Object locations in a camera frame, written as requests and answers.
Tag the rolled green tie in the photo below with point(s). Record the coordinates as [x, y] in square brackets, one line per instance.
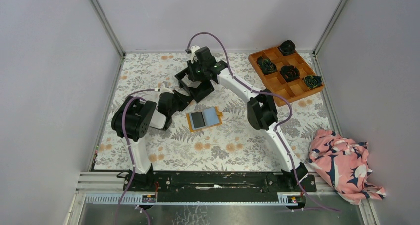
[266, 66]
[312, 81]

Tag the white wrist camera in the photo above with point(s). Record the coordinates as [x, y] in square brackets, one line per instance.
[162, 88]
[191, 52]

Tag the rolled dark tie centre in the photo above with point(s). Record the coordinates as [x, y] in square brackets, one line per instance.
[289, 73]

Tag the pink patterned cloth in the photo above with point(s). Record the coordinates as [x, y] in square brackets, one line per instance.
[343, 164]

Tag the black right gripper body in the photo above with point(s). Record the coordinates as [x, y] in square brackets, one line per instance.
[198, 71]

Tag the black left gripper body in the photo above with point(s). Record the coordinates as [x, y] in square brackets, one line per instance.
[171, 111]

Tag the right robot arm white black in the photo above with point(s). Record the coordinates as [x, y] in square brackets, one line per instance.
[262, 112]

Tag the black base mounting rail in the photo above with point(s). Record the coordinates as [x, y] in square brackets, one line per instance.
[208, 186]

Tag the rolled green tie left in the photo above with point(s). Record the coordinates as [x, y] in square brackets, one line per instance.
[266, 66]

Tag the rolled dark tie top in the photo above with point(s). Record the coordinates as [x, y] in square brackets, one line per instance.
[287, 47]

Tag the rolled dark tie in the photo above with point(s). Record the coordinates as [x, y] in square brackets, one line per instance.
[287, 47]
[289, 73]

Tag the dark credit card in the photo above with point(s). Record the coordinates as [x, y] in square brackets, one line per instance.
[197, 120]

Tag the floral patterned table mat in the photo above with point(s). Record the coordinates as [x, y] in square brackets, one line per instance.
[231, 146]

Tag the black plastic card box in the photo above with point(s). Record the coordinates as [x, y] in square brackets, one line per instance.
[199, 93]

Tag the yellow leather card holder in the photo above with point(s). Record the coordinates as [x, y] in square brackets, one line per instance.
[211, 115]

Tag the rolled green tie right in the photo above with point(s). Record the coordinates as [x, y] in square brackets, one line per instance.
[312, 81]

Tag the stack of credit cards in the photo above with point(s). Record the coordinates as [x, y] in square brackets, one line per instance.
[194, 84]

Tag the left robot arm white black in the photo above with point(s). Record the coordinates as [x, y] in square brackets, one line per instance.
[136, 115]

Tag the orange wooden compartment tray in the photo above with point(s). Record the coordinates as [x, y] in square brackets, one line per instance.
[291, 91]

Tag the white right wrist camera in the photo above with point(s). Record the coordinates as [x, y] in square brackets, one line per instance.
[191, 52]

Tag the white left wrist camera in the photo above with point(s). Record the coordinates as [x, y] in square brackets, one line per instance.
[162, 88]

